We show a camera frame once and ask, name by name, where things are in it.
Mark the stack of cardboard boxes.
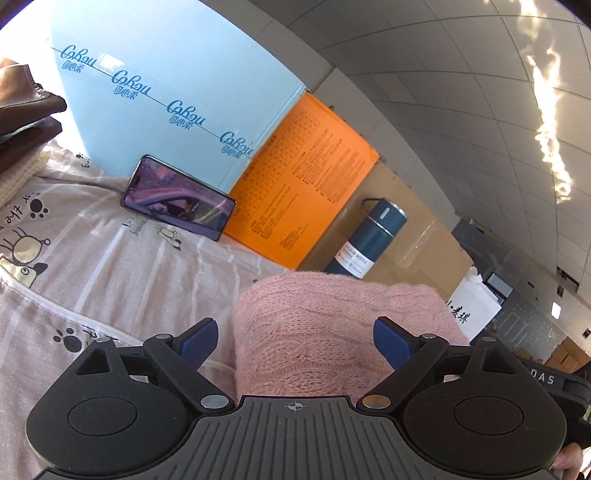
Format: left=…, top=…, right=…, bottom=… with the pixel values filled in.
left=545, top=337, right=590, bottom=374

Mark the orange printed box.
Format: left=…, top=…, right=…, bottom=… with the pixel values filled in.
left=225, top=93, right=379, bottom=269

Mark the black smartphone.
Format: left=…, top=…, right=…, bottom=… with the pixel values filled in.
left=121, top=154, right=235, bottom=241

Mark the pink knitted sweater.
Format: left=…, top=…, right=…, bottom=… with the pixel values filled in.
left=231, top=272, right=469, bottom=401

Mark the dark blue vacuum bottle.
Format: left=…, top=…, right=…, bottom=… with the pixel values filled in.
left=324, top=198, right=408, bottom=279

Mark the cartoon dog print bedsheet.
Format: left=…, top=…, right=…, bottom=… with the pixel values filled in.
left=1, top=143, right=281, bottom=479

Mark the brown leather jacket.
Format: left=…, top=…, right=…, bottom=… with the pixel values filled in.
left=0, top=62, right=67, bottom=174

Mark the light blue tissue carton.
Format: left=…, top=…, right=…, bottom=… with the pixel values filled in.
left=51, top=1, right=305, bottom=192

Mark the white paper shopping bag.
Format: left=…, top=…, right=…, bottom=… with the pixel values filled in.
left=447, top=266, right=501, bottom=341

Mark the brown cardboard box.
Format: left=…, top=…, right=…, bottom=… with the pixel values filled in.
left=297, top=163, right=473, bottom=301

